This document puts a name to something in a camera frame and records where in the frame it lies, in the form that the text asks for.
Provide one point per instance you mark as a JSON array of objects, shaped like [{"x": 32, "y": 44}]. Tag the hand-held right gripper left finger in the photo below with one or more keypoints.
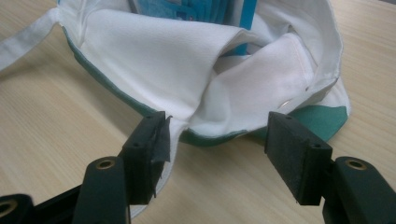
[{"x": 143, "y": 161}]

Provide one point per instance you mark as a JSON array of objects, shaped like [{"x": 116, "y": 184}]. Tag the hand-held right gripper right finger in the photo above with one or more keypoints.
[{"x": 295, "y": 161}]

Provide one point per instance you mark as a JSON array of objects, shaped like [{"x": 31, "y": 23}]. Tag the white and teal tote bag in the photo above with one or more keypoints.
[{"x": 155, "y": 62}]

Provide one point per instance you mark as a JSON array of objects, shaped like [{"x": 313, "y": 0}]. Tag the blue box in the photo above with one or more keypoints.
[{"x": 248, "y": 15}]

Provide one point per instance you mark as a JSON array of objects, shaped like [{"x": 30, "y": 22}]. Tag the blue patterned packet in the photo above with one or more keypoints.
[{"x": 162, "y": 7}]

